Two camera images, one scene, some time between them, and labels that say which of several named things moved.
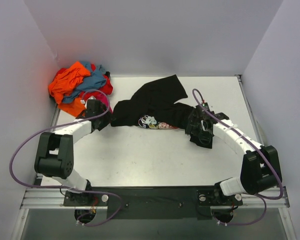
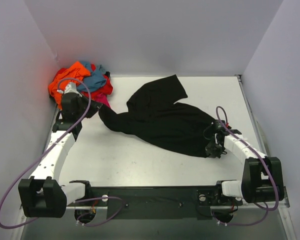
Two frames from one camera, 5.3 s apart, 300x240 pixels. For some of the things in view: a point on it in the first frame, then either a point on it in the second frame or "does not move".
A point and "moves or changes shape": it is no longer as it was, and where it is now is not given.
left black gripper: [104, 121] → [90, 108]
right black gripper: [196, 126] → [213, 149]
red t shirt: [107, 89] does not move
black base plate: [170, 203] does not move
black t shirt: [157, 98] moves or changes shape
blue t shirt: [92, 80] does not move
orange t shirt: [65, 82] does not move
